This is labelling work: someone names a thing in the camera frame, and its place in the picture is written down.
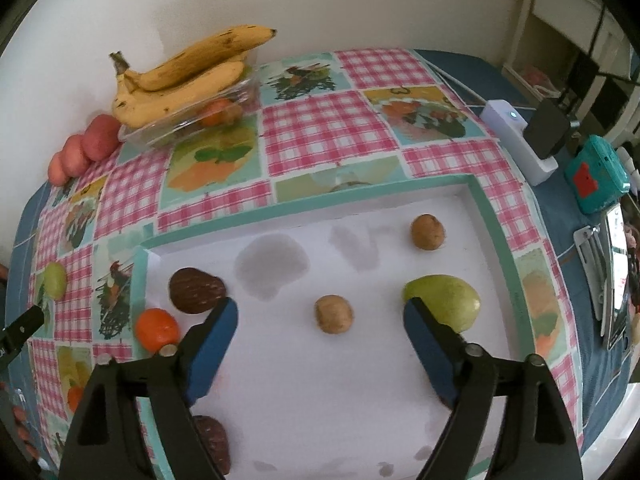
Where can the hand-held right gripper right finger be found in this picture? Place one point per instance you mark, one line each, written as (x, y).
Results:
(430, 350)

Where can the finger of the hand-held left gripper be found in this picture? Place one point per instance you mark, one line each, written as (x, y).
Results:
(22, 330)

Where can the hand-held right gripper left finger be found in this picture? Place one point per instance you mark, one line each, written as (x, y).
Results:
(215, 350)

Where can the green mango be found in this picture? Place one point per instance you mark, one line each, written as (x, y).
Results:
(445, 300)

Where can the dark brown avocado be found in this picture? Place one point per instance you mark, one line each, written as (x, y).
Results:
(196, 290)
(215, 440)

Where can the brown kiwi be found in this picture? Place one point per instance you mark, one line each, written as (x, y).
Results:
(427, 231)
(334, 314)

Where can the white shallow tray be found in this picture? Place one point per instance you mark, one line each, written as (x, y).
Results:
(325, 400)

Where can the green guava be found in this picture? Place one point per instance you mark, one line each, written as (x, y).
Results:
(52, 280)

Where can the orange tangerine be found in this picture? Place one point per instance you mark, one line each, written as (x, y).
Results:
(217, 112)
(157, 330)

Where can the silver metal stand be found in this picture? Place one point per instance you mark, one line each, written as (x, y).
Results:
(592, 265)

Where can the clear plastic container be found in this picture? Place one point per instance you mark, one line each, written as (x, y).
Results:
(150, 132)

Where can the pink checked printed tablecloth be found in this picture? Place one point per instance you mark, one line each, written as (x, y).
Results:
(310, 130)

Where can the white power strip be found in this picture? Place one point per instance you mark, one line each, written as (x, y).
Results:
(505, 120)

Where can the teal device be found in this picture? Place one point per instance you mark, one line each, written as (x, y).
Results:
(597, 172)

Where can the yellow banana bunch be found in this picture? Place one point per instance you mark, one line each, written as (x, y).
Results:
(185, 75)

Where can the white shelf unit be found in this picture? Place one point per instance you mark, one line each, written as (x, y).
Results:
(565, 10)

